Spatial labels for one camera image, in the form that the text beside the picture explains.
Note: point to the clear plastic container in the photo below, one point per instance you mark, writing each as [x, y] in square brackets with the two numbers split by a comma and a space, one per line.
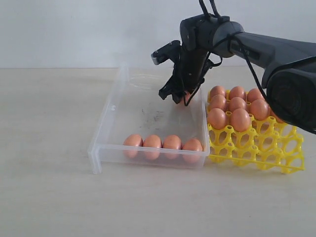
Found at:
[133, 106]

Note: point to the yellow plastic egg tray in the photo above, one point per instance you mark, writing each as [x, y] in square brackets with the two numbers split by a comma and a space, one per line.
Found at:
[265, 144]

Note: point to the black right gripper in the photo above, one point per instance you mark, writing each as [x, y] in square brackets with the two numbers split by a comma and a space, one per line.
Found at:
[196, 35]

